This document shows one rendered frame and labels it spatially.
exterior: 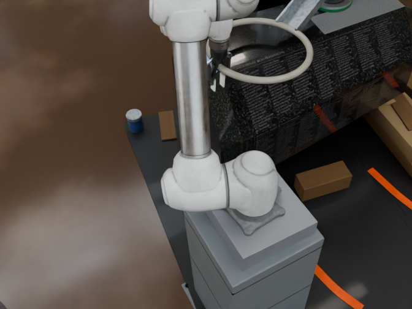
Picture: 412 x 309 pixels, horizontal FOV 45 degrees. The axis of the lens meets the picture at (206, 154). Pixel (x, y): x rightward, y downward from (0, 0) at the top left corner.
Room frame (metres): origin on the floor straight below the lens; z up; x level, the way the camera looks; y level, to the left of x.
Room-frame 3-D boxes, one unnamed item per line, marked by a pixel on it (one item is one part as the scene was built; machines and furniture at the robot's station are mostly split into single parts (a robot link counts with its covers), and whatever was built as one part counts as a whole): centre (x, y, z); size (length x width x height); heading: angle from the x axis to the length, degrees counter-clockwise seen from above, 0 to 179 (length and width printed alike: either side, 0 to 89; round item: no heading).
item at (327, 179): (1.66, -0.66, 0.07); 0.30 x 0.12 x 0.12; 105
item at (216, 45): (1.68, -0.09, 1.12); 0.09 x 0.09 x 0.06
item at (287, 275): (0.99, -0.16, 0.40); 0.50 x 0.50 x 0.80; 25
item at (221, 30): (1.68, -0.08, 1.23); 0.13 x 0.11 x 0.16; 93
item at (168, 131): (2.23, 0.24, 0.02); 0.25 x 0.10 x 0.01; 5
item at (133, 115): (2.23, 0.45, 0.08); 0.10 x 0.10 x 0.13
